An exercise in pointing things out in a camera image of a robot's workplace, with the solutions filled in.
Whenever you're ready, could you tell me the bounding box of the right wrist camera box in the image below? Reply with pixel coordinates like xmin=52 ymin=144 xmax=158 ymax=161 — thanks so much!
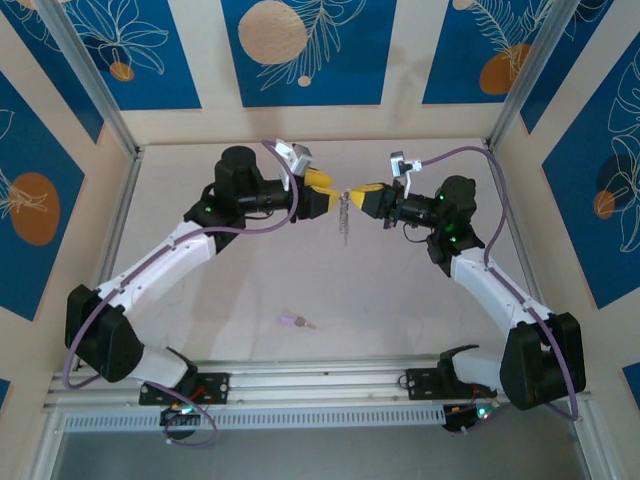
xmin=388 ymin=148 xmax=426 ymax=200

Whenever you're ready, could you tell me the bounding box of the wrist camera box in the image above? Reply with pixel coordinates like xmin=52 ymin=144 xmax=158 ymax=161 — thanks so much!
xmin=388 ymin=148 xmax=426 ymax=200
xmin=272 ymin=139 xmax=315 ymax=192

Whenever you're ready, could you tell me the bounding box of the small controller board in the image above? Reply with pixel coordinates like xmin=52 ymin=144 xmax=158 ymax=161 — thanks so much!
xmin=159 ymin=403 xmax=209 ymax=429
xmin=442 ymin=403 xmax=501 ymax=435

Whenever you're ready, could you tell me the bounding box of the long aluminium frame rail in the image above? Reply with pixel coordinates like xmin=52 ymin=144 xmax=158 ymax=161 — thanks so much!
xmin=42 ymin=355 xmax=594 ymax=415

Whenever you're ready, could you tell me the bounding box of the key with pink cover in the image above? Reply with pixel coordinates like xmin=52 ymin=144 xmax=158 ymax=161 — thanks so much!
xmin=277 ymin=313 xmax=317 ymax=331

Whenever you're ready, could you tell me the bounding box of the silver bracelet chain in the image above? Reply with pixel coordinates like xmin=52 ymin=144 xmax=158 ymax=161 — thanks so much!
xmin=335 ymin=187 xmax=352 ymax=247

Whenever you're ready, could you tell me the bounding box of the grey slotted cable duct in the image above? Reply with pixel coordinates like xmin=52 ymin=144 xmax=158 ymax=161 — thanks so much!
xmin=62 ymin=405 xmax=451 ymax=434

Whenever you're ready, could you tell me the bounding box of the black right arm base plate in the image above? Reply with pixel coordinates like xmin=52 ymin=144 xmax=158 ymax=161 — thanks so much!
xmin=403 ymin=367 xmax=499 ymax=401

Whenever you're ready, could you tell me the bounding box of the aluminium side rail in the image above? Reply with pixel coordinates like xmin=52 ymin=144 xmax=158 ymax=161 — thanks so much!
xmin=72 ymin=145 xmax=146 ymax=372
xmin=482 ymin=139 xmax=561 ymax=359

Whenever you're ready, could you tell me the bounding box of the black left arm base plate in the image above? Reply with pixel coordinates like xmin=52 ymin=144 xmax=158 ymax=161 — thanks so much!
xmin=138 ymin=370 xmax=231 ymax=407

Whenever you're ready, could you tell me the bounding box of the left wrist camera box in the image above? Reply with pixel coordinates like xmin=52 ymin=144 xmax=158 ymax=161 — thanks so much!
xmin=272 ymin=139 xmax=315 ymax=192

